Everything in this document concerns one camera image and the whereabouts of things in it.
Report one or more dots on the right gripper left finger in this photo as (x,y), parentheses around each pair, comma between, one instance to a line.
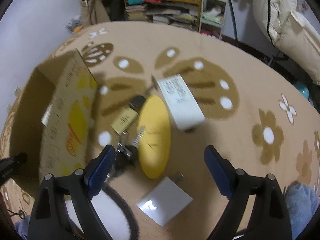
(97,170)

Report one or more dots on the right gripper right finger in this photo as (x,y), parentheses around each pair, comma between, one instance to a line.
(221,170)

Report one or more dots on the white charger adapter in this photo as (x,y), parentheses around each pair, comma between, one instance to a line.
(164,202)

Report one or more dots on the cardboard box yellow print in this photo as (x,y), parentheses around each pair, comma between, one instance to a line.
(53,118)

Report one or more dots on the white slim remote control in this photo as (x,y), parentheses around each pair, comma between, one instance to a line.
(182,105)

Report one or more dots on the grey blue trouser leg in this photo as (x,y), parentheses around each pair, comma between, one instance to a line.
(302,202)

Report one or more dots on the beige butterfly pattern rug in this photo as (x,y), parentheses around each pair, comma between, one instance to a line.
(253,117)

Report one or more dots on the teal ball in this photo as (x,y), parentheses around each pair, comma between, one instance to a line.
(302,88)

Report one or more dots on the beige hanging trousers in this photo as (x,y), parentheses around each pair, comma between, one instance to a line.
(92,12)

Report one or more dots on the wooden shelf with books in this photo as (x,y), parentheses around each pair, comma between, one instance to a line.
(180,13)

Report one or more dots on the cream bedding duvet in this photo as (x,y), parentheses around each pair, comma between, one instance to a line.
(289,31)

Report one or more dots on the white rolling cart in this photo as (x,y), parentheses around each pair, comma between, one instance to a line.
(212,17)

